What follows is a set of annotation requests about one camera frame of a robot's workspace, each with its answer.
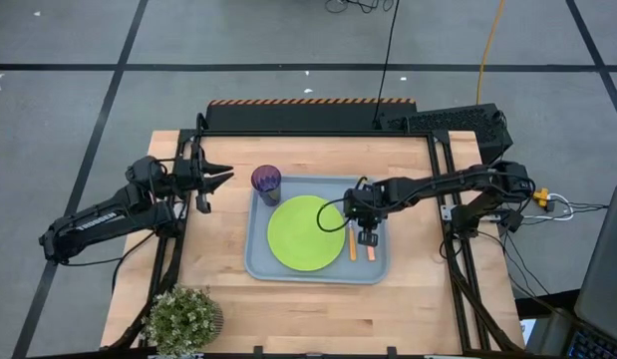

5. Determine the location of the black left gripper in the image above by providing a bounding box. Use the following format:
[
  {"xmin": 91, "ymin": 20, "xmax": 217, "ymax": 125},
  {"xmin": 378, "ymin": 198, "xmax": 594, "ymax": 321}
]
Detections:
[{"xmin": 177, "ymin": 144, "xmax": 235, "ymax": 214}]

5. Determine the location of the spoon with orange handle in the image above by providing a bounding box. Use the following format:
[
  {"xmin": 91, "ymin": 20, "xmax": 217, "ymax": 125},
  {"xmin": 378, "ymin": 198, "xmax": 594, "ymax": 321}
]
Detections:
[{"xmin": 347, "ymin": 220, "xmax": 358, "ymax": 262}]

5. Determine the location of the purple faceted plastic cup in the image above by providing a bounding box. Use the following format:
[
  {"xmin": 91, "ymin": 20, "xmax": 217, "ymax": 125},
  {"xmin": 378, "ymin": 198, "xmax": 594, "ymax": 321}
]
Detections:
[{"xmin": 250, "ymin": 165, "xmax": 283, "ymax": 207}]

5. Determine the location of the grey plastic tray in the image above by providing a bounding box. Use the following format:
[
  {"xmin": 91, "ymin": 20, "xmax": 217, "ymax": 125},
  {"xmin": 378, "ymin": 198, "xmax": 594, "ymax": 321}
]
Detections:
[{"xmin": 244, "ymin": 174, "xmax": 392, "ymax": 285}]

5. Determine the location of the lime green round plate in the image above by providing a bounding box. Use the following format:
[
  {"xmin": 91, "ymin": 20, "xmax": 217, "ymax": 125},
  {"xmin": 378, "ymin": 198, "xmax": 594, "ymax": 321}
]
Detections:
[{"xmin": 266, "ymin": 194, "xmax": 347, "ymax": 272}]

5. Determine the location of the black perforated computer case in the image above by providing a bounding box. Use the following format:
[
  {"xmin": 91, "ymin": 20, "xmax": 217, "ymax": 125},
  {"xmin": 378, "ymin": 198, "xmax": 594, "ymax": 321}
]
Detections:
[{"xmin": 387, "ymin": 103, "xmax": 514, "ymax": 164}]

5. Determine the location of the green potted plant ribbed pot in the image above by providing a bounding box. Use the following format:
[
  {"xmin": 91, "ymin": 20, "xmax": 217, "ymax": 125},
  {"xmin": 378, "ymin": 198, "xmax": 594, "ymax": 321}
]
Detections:
[{"xmin": 141, "ymin": 284, "xmax": 224, "ymax": 359}]

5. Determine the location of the yellow plug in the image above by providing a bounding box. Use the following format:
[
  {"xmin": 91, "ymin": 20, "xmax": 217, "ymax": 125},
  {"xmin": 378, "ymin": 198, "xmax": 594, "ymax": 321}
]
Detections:
[{"xmin": 531, "ymin": 186, "xmax": 552, "ymax": 208}]

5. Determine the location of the grey laptop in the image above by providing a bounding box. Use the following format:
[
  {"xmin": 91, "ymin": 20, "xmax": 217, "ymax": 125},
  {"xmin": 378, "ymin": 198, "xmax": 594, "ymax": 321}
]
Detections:
[{"xmin": 561, "ymin": 182, "xmax": 617, "ymax": 359}]

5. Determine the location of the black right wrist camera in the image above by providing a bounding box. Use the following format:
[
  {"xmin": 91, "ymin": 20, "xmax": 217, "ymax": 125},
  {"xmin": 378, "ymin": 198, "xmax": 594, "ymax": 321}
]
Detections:
[{"xmin": 356, "ymin": 229, "xmax": 380, "ymax": 249}]

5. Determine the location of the black right camera cable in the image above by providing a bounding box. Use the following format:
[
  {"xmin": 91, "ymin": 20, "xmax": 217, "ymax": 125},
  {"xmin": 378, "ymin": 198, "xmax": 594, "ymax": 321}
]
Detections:
[{"xmin": 316, "ymin": 196, "xmax": 362, "ymax": 234}]

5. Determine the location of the black aluminium table frame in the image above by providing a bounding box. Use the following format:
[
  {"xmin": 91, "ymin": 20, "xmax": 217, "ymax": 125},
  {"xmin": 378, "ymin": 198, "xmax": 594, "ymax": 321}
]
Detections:
[{"xmin": 106, "ymin": 113, "xmax": 526, "ymax": 358}]

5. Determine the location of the black hazard-striped cable cover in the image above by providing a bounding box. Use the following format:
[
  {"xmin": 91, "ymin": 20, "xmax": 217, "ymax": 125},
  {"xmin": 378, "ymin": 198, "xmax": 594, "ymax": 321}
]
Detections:
[{"xmin": 206, "ymin": 98, "xmax": 418, "ymax": 134}]

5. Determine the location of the black power cable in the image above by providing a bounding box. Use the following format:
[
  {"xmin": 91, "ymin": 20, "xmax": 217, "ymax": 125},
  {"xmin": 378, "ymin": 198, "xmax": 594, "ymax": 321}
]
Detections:
[{"xmin": 371, "ymin": 0, "xmax": 402, "ymax": 129}]

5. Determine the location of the white cable loop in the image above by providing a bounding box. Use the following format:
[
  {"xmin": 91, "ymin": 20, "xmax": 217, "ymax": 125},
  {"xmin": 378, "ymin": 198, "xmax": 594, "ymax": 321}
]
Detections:
[{"xmin": 524, "ymin": 191, "xmax": 574, "ymax": 222}]

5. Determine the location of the yellow power cable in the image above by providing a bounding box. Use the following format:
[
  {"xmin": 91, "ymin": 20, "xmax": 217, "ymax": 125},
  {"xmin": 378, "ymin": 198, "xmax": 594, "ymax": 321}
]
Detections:
[{"xmin": 475, "ymin": 0, "xmax": 507, "ymax": 106}]

